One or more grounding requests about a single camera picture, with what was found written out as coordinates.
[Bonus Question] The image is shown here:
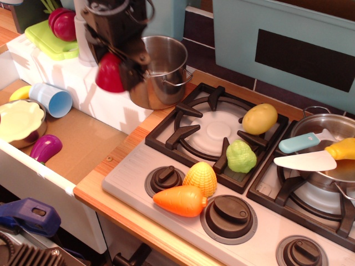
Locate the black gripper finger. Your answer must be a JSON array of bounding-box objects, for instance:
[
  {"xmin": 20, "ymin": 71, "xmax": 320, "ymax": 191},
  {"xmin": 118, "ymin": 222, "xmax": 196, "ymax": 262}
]
[
  {"xmin": 119, "ymin": 61, "xmax": 148, "ymax": 91},
  {"xmin": 88, "ymin": 43, "xmax": 107, "ymax": 64}
]

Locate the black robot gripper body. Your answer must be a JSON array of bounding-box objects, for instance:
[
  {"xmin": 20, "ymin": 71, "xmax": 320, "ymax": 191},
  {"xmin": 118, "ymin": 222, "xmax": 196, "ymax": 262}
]
[{"xmin": 81, "ymin": 1, "xmax": 151, "ymax": 65}]

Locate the red toy sweet potato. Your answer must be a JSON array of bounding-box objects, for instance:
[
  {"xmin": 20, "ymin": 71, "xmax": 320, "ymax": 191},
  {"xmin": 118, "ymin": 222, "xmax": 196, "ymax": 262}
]
[{"xmin": 95, "ymin": 53, "xmax": 124, "ymax": 93}]

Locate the tall steel pot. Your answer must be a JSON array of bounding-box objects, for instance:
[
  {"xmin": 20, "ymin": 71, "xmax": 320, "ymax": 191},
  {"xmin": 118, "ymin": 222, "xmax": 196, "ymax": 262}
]
[{"xmin": 129, "ymin": 35, "xmax": 193, "ymax": 110}]

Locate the yellow toy potato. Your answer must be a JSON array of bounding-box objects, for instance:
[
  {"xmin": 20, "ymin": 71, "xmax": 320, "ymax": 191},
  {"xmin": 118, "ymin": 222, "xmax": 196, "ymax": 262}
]
[{"xmin": 242, "ymin": 103, "xmax": 278, "ymax": 135}]

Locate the grey toy faucet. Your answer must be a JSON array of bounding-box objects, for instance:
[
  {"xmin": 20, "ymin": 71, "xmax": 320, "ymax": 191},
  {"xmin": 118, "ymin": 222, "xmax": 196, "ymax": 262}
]
[{"xmin": 74, "ymin": 0, "xmax": 97, "ymax": 67}]

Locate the magenta toy fruit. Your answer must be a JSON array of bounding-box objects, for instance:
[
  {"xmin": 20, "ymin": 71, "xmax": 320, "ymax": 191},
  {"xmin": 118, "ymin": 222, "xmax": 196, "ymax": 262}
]
[{"xmin": 48, "ymin": 8, "xmax": 77, "ymax": 42}]

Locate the green cutting board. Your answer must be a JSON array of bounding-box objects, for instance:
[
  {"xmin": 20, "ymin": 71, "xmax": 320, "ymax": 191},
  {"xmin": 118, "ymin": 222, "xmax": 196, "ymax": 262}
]
[{"xmin": 24, "ymin": 20, "xmax": 79, "ymax": 61}]

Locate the light blue plastic cup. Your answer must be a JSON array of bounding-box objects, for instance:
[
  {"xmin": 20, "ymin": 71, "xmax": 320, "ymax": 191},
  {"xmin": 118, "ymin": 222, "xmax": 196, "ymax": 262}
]
[{"xmin": 29, "ymin": 83, "xmax": 73, "ymax": 118}]

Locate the white toy sink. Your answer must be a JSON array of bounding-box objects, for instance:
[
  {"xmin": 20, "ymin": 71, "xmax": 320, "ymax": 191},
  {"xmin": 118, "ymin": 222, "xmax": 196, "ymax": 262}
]
[{"xmin": 1, "ymin": 35, "xmax": 150, "ymax": 254}]

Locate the yellow toy lemon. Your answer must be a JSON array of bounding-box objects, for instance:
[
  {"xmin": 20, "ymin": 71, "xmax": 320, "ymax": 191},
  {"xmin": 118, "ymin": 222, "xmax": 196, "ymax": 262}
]
[{"xmin": 9, "ymin": 85, "xmax": 32, "ymax": 102}]

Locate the cream scalloped plate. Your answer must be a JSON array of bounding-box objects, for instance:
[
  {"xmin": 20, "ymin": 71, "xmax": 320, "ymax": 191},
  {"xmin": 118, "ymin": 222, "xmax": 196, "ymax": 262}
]
[{"xmin": 0, "ymin": 100, "xmax": 45, "ymax": 144}]

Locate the left black stove knob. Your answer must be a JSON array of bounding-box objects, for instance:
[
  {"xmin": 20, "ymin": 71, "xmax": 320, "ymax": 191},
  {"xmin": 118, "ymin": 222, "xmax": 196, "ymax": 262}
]
[{"xmin": 145, "ymin": 165, "xmax": 185, "ymax": 198}]

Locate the black stove knob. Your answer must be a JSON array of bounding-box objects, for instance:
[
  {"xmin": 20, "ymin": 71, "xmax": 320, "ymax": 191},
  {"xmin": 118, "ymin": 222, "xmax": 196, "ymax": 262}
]
[
  {"xmin": 200, "ymin": 195, "xmax": 258, "ymax": 245},
  {"xmin": 276, "ymin": 235, "xmax": 329, "ymax": 266},
  {"xmin": 145, "ymin": 165, "xmax": 185, "ymax": 198}
]

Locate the purple toy eggplant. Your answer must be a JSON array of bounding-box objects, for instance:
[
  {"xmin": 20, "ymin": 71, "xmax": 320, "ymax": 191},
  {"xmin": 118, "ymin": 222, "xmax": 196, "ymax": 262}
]
[{"xmin": 29, "ymin": 134, "xmax": 63, "ymax": 165}]

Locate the steel bowl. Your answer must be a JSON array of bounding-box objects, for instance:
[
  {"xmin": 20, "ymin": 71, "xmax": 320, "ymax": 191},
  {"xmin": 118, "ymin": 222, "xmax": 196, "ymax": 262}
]
[{"xmin": 0, "ymin": 100, "xmax": 48, "ymax": 150}]

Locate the yellow toy corn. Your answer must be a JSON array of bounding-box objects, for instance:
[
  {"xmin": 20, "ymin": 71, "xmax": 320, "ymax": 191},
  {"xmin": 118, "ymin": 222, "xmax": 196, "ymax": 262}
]
[{"xmin": 182, "ymin": 162, "xmax": 217, "ymax": 197}]

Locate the left black burner grate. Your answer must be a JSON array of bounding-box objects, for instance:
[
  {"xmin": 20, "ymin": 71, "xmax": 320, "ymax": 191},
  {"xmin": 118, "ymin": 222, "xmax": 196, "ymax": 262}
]
[{"xmin": 145, "ymin": 83, "xmax": 288, "ymax": 194}]

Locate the black burner grate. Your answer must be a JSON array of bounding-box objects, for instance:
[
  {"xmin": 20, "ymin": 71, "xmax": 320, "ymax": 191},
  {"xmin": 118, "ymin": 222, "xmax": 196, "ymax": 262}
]
[
  {"xmin": 145, "ymin": 83, "xmax": 288, "ymax": 194},
  {"xmin": 246, "ymin": 119, "xmax": 355, "ymax": 245}
]

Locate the green toy lettuce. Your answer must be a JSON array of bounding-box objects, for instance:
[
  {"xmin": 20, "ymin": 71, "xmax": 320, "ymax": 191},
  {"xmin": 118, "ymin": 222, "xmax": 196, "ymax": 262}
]
[{"xmin": 226, "ymin": 140, "xmax": 257, "ymax": 173}]

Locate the grey toy stovetop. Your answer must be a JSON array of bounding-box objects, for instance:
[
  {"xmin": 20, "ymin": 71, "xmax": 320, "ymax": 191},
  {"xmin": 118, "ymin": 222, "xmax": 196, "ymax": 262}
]
[{"xmin": 101, "ymin": 81, "xmax": 355, "ymax": 266}]

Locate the orange toy carrot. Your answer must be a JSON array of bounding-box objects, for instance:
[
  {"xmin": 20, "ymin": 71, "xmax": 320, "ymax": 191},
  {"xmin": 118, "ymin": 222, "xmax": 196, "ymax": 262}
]
[{"xmin": 153, "ymin": 185, "xmax": 208, "ymax": 217}]

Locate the middle black stove knob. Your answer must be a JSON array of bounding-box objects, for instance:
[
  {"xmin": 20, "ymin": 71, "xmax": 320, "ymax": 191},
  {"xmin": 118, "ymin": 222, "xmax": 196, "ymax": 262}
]
[{"xmin": 200, "ymin": 195, "xmax": 258, "ymax": 245}]

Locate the shallow steel pan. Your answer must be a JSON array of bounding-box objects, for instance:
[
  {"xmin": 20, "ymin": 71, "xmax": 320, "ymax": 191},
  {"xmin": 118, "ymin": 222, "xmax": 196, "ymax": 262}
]
[{"xmin": 290, "ymin": 112, "xmax": 354, "ymax": 200}]

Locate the right black burner grate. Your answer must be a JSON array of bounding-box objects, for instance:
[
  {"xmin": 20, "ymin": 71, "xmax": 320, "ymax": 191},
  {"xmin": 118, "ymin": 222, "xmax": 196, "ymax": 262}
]
[{"xmin": 246, "ymin": 119, "xmax": 355, "ymax": 245}]

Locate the right black stove knob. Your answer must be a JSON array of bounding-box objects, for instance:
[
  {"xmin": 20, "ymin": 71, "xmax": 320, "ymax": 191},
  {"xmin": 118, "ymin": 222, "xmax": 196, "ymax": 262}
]
[{"xmin": 276, "ymin": 235, "xmax": 329, "ymax": 266}]

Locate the light blue handled utensil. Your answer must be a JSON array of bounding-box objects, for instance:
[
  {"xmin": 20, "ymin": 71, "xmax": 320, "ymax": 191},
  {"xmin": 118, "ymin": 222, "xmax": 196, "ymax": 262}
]
[{"xmin": 278, "ymin": 129, "xmax": 337, "ymax": 154}]

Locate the blue clamp handle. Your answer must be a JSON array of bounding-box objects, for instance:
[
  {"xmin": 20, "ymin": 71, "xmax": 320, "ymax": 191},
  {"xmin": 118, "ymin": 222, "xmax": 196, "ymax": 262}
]
[{"xmin": 1, "ymin": 198, "xmax": 62, "ymax": 237}]

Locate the white toy knife yellow handle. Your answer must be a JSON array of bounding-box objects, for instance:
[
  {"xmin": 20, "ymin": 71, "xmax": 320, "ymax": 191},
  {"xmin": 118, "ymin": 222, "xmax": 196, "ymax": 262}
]
[{"xmin": 273, "ymin": 137, "xmax": 354, "ymax": 172}]

